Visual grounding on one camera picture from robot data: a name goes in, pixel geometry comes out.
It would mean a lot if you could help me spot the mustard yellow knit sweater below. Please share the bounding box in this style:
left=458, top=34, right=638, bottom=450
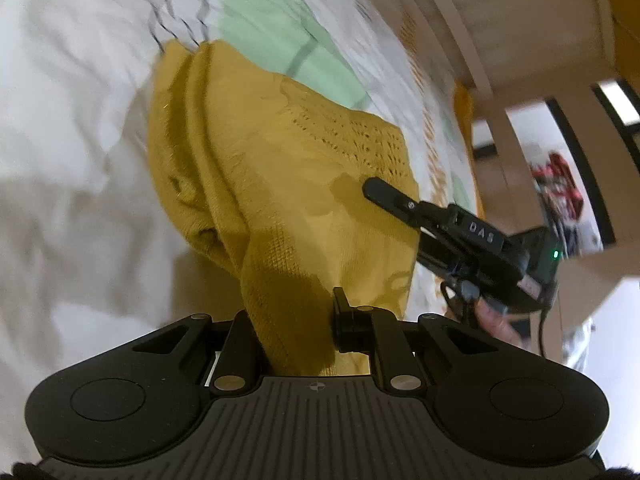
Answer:
left=146, top=40, right=418, bottom=376

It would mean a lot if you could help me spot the person right hand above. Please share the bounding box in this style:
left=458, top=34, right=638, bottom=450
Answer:
left=474, top=300, right=525, bottom=349

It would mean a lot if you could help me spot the red patterned bag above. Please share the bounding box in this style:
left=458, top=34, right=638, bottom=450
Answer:
left=529, top=151, right=584, bottom=258

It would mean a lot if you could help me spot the white patterned bed sheet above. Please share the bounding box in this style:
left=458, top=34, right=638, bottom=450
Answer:
left=0, top=0, right=482, bottom=461

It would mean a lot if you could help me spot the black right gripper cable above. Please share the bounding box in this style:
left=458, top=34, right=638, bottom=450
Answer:
left=439, top=278, right=551, bottom=356

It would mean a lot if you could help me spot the beige wooden bed frame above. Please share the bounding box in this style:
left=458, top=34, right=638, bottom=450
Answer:
left=344, top=0, right=640, bottom=361

